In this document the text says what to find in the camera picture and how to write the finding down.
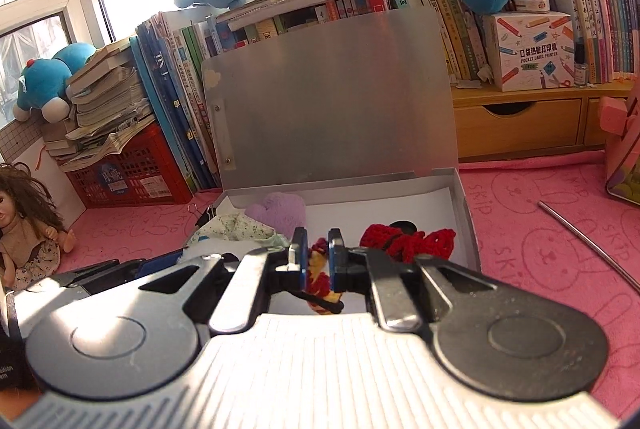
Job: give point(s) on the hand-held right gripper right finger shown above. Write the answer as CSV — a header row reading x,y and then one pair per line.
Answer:
x,y
334,255

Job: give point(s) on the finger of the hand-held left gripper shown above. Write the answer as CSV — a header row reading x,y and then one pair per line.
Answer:
x,y
155,266
85,276

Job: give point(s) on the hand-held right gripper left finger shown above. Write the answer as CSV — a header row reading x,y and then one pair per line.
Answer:
x,y
301,255

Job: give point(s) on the small yellow red crochet toy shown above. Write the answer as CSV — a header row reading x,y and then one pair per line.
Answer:
x,y
320,274

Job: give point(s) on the purple plush toy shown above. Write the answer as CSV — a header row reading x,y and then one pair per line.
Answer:
x,y
280,209

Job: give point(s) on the green floral cloth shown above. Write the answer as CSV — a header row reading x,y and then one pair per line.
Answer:
x,y
235,226

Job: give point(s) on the red crochet piece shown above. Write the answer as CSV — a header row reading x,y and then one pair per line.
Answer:
x,y
430,244

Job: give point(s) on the grey lidded box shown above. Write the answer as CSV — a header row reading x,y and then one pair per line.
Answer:
x,y
325,99

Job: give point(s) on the brown-haired baby doll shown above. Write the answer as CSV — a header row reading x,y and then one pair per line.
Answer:
x,y
25,234

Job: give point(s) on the black binder clip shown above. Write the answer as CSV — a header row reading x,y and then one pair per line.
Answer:
x,y
207,215

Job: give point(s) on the red plastic crate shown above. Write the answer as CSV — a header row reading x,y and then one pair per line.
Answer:
x,y
150,159

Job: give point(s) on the white grid board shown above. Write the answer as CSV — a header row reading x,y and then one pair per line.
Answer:
x,y
20,136

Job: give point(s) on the stack of worn books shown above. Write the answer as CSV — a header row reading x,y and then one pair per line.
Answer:
x,y
100,109

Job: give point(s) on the row of blue books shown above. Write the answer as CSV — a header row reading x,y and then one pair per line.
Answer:
x,y
170,99

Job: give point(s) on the pink rabbit print blanket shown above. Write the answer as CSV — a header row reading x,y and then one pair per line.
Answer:
x,y
525,219

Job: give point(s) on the blue white cat plush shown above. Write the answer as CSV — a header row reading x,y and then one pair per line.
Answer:
x,y
45,74

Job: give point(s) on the wooden drawer organizer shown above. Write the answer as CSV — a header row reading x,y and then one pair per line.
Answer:
x,y
520,129

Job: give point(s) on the row of small books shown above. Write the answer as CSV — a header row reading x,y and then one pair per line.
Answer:
x,y
350,6

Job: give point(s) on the thin metal rod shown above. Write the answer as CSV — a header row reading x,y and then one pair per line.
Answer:
x,y
585,241

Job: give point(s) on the white printed carton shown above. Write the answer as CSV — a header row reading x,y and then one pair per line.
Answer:
x,y
530,54

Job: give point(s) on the small dark bottle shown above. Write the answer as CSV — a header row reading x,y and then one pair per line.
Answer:
x,y
580,69

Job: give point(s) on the pink triangular dollhouse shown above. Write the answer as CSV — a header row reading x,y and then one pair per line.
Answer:
x,y
625,149

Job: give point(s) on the row of thin-spined books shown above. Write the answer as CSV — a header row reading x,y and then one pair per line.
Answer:
x,y
610,9

